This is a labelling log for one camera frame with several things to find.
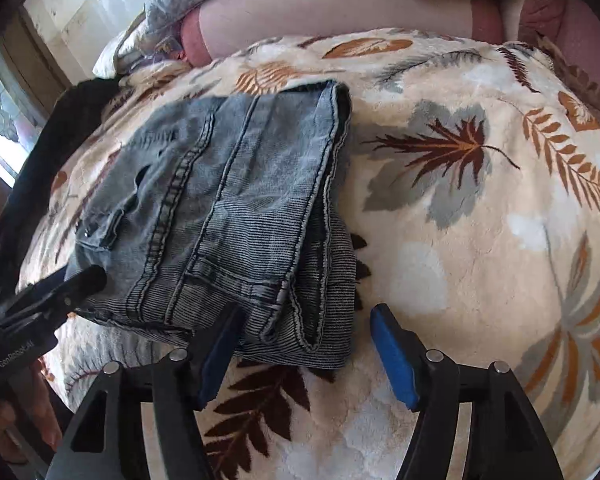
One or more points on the blue denim pants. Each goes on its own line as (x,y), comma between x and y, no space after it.
(240,200)

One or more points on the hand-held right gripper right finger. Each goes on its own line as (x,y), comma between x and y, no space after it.
(395,360)

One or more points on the leaf print fleece blanket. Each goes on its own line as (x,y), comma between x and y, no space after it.
(470,240)

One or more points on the person's left hand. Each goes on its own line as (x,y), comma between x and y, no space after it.
(47,410)

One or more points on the pink bolster pillow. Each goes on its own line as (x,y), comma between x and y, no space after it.
(360,10)

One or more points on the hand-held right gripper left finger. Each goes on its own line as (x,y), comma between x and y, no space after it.
(215,360)

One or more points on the black jacket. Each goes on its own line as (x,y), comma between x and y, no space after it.
(35,150)

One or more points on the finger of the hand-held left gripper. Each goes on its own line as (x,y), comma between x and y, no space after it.
(70,287)

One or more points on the stained glass window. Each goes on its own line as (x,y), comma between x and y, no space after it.
(2,105)

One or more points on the white crumpled cloth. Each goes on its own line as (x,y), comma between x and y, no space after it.
(115,55)

